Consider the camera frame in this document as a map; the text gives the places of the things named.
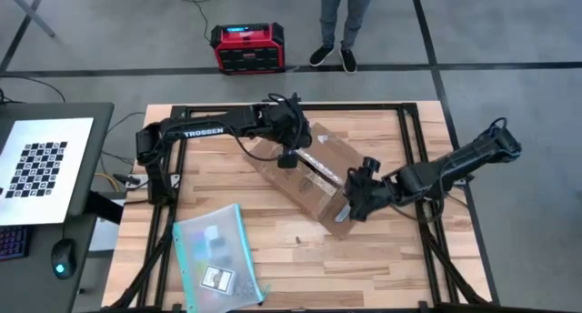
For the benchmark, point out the white sheet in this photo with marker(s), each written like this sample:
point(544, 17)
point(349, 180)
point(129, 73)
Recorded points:
point(107, 235)

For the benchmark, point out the teal-edged mesh zipper pouch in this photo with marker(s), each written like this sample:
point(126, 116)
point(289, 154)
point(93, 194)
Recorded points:
point(218, 254)

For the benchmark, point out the black backlit keyboard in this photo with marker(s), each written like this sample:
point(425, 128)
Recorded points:
point(13, 242)

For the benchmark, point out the black aluminium table frame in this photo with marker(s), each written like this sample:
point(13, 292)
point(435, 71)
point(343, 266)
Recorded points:
point(364, 107)

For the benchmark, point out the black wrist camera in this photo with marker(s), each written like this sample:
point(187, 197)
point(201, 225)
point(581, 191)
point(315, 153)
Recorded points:
point(370, 164)
point(287, 159)

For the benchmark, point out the brown taped cardboard box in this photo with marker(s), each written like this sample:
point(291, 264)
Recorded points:
point(314, 185)

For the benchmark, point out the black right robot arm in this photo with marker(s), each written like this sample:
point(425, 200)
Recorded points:
point(454, 167)

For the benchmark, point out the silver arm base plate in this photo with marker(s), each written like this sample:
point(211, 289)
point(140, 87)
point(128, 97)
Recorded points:
point(175, 181)

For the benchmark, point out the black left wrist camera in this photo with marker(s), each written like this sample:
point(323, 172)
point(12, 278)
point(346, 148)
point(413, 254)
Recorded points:
point(287, 159)

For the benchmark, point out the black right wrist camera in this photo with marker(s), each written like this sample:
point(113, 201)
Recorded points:
point(370, 164)

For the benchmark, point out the red black jobsite radio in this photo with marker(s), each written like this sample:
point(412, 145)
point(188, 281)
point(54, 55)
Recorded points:
point(247, 53)

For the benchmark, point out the navy playing cards box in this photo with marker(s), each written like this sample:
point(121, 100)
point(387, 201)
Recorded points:
point(217, 279)

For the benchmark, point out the pastel sticky notes pack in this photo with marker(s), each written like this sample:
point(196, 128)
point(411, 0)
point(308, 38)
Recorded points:
point(207, 240)

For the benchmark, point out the grey metal pole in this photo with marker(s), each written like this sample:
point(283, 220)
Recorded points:
point(29, 10)

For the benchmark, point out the person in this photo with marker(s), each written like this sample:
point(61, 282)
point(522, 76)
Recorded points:
point(345, 22)

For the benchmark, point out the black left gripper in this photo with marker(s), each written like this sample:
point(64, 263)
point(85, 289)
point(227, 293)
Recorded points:
point(288, 122)

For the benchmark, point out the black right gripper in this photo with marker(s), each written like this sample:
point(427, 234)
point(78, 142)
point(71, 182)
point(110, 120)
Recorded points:
point(368, 192)

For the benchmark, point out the black computer mouse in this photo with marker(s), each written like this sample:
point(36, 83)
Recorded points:
point(63, 258)

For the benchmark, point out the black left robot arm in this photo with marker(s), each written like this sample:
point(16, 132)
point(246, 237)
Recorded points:
point(204, 126)

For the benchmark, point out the white checkerboard calibration board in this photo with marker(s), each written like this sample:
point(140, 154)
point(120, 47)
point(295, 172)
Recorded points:
point(45, 199)

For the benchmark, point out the black desk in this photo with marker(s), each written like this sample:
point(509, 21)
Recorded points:
point(36, 295)

